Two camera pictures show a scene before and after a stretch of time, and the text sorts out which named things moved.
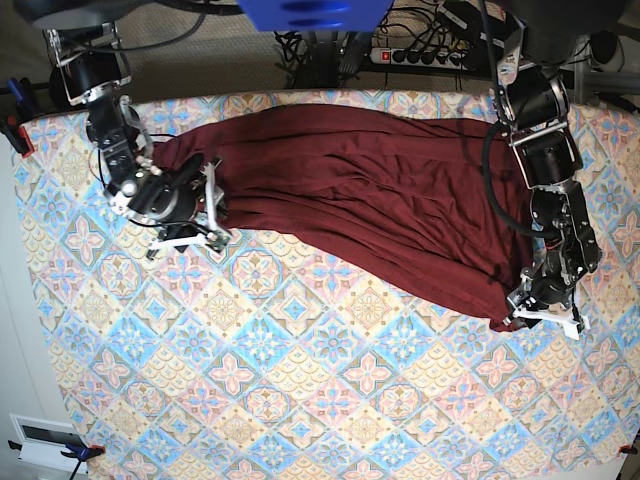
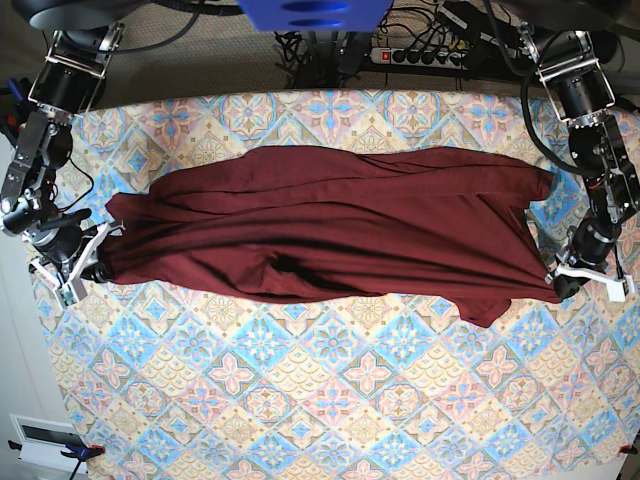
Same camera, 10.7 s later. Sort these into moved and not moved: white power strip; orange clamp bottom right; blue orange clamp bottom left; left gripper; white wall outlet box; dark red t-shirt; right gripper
Moved: right gripper; left gripper; dark red t-shirt
Not moved: white wall outlet box; white power strip; blue orange clamp bottom left; orange clamp bottom right
